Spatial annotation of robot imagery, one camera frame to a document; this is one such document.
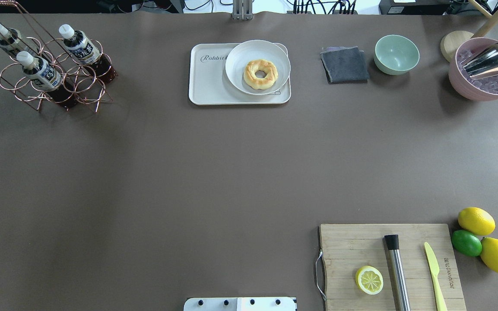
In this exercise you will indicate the metal ice scoop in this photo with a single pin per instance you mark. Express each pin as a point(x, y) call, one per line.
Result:
point(483, 65)

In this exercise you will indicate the tea bottle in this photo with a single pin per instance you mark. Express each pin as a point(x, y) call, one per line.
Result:
point(46, 77)
point(11, 42)
point(87, 53)

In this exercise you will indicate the folded grey cloth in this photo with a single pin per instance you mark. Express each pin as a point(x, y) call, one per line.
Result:
point(344, 64)

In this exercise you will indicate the green lime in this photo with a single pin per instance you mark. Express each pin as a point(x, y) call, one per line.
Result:
point(466, 243)

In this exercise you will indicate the steel muddler black tip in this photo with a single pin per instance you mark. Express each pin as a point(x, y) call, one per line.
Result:
point(393, 247)

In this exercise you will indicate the round wooden stand base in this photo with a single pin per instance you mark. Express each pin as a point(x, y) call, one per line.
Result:
point(451, 41)

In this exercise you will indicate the copper wire bottle rack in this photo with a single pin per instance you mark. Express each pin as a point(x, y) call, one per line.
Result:
point(66, 70)

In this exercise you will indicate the glazed donut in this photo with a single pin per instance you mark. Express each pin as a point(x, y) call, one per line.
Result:
point(260, 74)

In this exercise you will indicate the bamboo cutting board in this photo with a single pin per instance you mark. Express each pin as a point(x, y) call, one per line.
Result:
point(348, 247)

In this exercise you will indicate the pink ice bowl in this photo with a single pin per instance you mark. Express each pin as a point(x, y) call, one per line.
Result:
point(460, 80)

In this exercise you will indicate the white round plate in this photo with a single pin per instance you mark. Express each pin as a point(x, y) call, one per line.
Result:
point(252, 50)

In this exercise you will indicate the yellow plastic knife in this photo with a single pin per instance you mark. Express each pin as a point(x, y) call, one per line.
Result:
point(434, 271)

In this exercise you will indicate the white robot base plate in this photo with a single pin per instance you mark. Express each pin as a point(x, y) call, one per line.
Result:
point(267, 303)

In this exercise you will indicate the upper whole lemon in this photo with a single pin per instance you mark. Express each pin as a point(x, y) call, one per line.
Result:
point(476, 220)

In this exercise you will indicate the half lemon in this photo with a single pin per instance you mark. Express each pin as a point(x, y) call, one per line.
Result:
point(369, 280)

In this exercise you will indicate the cream serving tray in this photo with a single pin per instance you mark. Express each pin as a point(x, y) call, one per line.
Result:
point(209, 84)

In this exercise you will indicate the mint green bowl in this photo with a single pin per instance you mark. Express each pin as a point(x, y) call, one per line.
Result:
point(395, 54)

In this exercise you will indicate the aluminium frame post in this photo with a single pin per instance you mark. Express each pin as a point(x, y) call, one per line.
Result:
point(242, 9)

